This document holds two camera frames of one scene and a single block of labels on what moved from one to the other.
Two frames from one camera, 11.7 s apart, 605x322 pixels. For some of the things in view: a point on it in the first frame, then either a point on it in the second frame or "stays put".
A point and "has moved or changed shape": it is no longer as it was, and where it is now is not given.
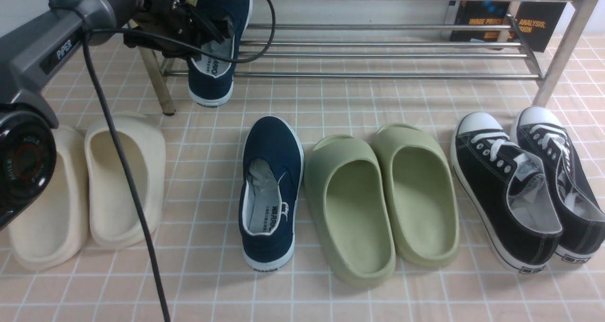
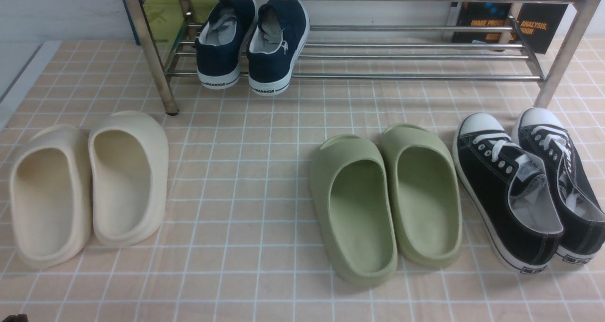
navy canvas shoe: [272, 169] → [276, 43]
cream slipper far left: [53, 234] stays put
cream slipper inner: [113, 216] stays put
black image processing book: [538, 24] stays put
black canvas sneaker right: [543, 135] stays put
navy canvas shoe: [210, 75] has moved or changed shape
